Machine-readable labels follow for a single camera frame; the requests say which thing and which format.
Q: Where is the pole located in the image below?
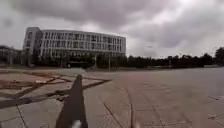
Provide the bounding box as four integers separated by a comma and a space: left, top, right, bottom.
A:
107, 52, 112, 72

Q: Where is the white multi-storey building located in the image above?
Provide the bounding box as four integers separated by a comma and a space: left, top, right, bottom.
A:
21, 26, 128, 66

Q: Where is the row of dark trees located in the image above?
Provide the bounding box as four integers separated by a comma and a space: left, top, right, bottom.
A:
29, 46, 224, 70

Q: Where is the grey stone paved plaza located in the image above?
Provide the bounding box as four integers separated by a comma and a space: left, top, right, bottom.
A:
0, 67, 224, 128

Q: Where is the dug-up soil patch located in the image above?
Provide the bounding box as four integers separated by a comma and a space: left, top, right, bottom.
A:
0, 69, 78, 92

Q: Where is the low grey building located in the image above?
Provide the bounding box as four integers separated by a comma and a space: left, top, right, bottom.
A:
0, 45, 24, 67

